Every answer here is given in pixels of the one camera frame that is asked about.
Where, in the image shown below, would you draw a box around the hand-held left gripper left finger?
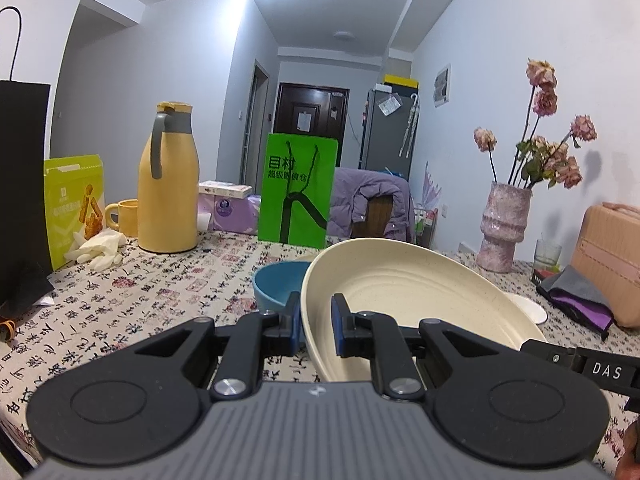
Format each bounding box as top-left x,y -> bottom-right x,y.
131,292 -> 302,402

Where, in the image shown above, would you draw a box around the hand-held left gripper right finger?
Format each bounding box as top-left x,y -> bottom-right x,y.
331,293 -> 501,402

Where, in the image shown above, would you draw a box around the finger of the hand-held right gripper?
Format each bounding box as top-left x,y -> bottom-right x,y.
520,339 -> 583,373

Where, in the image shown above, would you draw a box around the blue bowl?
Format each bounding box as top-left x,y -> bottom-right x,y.
253,261 -> 312,314

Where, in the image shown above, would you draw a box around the large white bowl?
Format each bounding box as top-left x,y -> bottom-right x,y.
509,294 -> 548,324

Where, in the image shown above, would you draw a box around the cream plate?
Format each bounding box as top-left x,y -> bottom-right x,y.
300,238 -> 548,383

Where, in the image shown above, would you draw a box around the person's right hand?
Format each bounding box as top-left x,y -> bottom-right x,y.
614,417 -> 640,480

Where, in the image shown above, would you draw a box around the grey purple cloth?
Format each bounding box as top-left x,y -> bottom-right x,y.
536,265 -> 616,338

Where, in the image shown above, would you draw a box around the small black box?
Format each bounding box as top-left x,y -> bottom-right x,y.
531,267 -> 566,286

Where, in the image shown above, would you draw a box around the drinking glass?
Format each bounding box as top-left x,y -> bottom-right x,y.
534,238 -> 562,271

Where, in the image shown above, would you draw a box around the pink hard case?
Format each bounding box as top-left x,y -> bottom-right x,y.
570,201 -> 640,331

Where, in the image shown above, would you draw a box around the wooden chair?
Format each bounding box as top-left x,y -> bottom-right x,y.
351,194 -> 396,239

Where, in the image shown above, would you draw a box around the purple jacket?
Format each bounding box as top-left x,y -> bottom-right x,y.
325,166 -> 416,247

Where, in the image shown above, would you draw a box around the storage rack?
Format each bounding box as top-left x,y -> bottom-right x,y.
412,205 -> 441,248

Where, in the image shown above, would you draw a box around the green paper bag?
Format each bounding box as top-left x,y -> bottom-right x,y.
257,132 -> 338,250

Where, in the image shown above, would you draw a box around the purple tissue pack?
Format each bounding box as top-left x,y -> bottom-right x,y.
197,194 -> 262,233

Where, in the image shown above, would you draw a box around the pink ceramic vase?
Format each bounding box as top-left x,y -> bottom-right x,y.
475,181 -> 533,273

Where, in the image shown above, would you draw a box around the calligraphy print tablecloth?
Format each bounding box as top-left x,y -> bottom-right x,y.
0,230 -> 640,466

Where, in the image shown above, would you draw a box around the flat white box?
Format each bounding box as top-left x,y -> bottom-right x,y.
198,180 -> 253,198

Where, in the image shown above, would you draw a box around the yellow thermos jug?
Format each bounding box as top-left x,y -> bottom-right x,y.
137,102 -> 201,254

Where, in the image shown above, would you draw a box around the grey refrigerator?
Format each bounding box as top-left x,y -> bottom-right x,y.
360,87 -> 420,181

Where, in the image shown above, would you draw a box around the dried pink roses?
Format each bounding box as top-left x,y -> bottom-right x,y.
473,58 -> 598,191

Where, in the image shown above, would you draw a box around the yellow mug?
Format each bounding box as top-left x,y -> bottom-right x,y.
104,199 -> 140,238

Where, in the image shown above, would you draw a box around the grey side door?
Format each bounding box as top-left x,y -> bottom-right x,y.
245,60 -> 271,186

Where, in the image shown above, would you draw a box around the white folded umbrella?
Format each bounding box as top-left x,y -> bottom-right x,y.
398,92 -> 421,157

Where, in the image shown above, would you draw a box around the dark entrance door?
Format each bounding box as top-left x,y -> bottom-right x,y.
274,82 -> 350,168

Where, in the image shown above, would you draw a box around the white rubber gloves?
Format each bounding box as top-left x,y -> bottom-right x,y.
64,229 -> 128,271

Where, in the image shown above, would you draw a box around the yellow-green snack bag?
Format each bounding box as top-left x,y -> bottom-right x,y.
43,154 -> 107,272

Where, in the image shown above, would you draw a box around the black paper bag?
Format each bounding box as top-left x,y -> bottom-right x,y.
0,6 -> 55,311

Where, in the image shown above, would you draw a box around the wall picture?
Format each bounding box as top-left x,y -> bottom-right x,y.
433,63 -> 452,108

